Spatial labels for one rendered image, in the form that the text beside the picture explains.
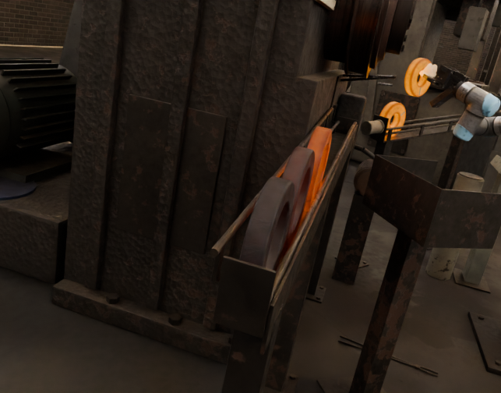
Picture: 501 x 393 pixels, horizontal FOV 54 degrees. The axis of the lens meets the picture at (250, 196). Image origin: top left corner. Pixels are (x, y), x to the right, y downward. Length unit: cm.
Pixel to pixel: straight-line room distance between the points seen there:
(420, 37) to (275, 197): 383
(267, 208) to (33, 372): 101
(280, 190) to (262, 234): 7
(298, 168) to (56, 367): 96
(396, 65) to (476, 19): 72
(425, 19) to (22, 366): 383
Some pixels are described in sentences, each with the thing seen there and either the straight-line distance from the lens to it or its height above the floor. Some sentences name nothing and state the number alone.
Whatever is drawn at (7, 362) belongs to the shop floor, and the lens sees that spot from 155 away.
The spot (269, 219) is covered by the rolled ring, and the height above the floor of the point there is 73.
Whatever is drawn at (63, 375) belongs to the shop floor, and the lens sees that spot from 150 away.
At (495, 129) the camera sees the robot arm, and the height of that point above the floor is 77.
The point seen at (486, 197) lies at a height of 71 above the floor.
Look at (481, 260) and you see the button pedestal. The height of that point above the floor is 14.
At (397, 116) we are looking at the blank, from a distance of 229.
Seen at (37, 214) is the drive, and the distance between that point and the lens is 182.
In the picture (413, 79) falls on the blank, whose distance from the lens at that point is 216.
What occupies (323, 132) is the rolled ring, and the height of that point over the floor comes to 79.
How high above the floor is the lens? 96
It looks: 18 degrees down
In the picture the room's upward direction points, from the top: 11 degrees clockwise
